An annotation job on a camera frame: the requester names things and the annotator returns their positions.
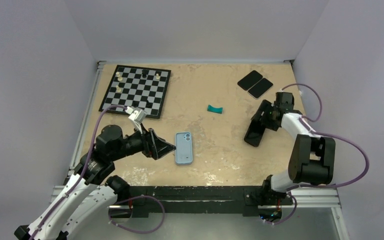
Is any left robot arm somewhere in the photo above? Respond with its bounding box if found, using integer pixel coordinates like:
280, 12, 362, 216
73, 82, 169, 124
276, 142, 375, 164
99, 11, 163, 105
14, 125, 176, 240

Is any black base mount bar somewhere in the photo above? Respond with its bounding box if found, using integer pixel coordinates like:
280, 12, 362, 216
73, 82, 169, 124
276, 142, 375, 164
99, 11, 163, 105
118, 185, 294, 218

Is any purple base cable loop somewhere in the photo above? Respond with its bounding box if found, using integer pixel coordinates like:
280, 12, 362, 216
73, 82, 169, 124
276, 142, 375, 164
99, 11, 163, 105
107, 195, 166, 235

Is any light blue phone case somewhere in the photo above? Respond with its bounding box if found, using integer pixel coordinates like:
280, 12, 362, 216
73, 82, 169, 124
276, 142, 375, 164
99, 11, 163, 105
174, 132, 194, 166

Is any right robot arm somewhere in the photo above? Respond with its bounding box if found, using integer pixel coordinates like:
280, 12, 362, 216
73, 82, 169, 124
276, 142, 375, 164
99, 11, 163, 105
244, 91, 336, 204

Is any black white chessboard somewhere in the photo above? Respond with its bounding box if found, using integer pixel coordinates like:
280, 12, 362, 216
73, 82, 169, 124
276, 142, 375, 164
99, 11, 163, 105
99, 65, 172, 119

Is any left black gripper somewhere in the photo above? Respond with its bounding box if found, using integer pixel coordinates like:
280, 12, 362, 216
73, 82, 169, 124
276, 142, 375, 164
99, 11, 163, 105
110, 121, 176, 161

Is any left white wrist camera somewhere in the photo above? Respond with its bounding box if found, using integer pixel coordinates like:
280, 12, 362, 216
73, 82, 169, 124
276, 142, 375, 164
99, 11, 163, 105
125, 106, 147, 134

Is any teal curved block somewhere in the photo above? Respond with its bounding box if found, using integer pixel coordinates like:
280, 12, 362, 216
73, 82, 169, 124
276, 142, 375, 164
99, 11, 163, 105
207, 104, 223, 114

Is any black phone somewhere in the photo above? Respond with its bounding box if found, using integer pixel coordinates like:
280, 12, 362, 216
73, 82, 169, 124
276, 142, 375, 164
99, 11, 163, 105
237, 70, 263, 91

